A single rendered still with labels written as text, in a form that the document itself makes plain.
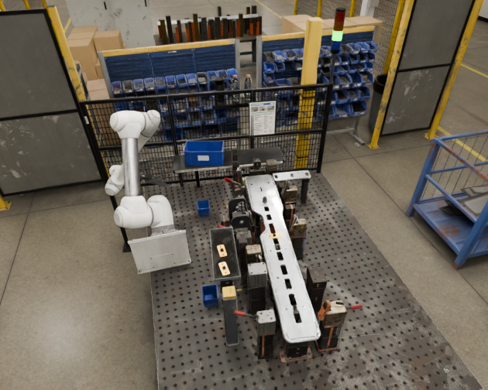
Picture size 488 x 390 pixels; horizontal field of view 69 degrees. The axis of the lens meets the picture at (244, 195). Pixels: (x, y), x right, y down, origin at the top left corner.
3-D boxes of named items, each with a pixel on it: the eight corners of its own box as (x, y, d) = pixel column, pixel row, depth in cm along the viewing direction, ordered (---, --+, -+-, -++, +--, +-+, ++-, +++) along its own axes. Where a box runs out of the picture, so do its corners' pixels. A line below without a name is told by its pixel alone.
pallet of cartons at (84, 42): (132, 107, 603) (116, 43, 537) (82, 113, 592) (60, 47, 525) (134, 81, 695) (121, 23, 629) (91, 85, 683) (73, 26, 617)
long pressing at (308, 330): (328, 338, 174) (328, 336, 173) (283, 344, 172) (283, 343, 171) (272, 174, 280) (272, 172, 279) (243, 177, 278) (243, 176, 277)
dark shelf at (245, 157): (284, 163, 290) (285, 160, 288) (173, 173, 281) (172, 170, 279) (279, 148, 307) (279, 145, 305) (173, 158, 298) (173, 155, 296)
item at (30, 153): (118, 184, 437) (63, 2, 311) (118, 191, 427) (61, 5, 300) (-2, 204, 412) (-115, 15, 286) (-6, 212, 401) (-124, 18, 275)
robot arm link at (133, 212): (154, 227, 236) (122, 232, 221) (142, 225, 248) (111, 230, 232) (147, 110, 231) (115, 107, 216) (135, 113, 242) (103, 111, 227)
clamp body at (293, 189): (297, 226, 276) (300, 190, 254) (282, 227, 275) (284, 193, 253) (293, 218, 283) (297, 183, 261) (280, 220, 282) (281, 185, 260)
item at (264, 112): (275, 135, 297) (276, 99, 278) (249, 136, 295) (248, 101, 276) (275, 133, 299) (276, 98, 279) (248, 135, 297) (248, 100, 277)
